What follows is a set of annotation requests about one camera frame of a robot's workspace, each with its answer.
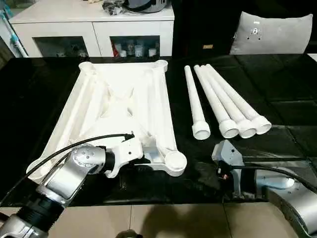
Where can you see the printed glass jar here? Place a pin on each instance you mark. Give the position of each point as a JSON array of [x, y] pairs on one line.
[[131, 50], [139, 50]]

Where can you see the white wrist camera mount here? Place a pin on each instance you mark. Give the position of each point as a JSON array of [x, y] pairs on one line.
[[227, 153], [126, 151]]

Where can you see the white plastic table top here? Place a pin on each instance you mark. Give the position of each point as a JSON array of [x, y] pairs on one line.
[[119, 81]]

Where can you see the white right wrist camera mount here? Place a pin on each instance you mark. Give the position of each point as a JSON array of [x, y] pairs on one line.
[[227, 153]]

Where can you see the small white cup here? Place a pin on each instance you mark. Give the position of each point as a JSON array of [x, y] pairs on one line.
[[123, 53], [152, 52]]

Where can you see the white plastic table leg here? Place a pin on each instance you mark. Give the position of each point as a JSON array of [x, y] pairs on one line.
[[215, 104], [242, 101], [195, 104], [231, 106]]

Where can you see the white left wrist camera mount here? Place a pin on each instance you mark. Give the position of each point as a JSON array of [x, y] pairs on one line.
[[126, 151]]

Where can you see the grey cushion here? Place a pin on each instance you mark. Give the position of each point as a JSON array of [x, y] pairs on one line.
[[272, 34]]

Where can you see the dark round helmet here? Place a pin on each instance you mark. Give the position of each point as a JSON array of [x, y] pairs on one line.
[[146, 6]]

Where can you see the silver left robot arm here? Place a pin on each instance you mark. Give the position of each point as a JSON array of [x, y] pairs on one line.
[[79, 161]]

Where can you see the black work mat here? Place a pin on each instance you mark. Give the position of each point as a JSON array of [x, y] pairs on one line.
[[284, 86]]

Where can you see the black cabinet with gold label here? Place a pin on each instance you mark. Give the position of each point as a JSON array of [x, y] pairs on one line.
[[205, 24]]

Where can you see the grey crumpled cloth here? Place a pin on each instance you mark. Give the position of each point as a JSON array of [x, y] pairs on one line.
[[115, 7]]

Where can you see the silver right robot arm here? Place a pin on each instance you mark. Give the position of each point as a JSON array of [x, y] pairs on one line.
[[297, 210]]

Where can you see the blue and white mop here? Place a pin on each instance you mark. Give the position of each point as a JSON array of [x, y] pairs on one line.
[[15, 42]]

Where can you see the red bottle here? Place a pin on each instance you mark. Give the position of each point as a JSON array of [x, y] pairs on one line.
[[116, 49]]

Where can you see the white sideboard with glass doors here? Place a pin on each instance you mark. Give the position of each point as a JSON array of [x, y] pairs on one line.
[[99, 27]]

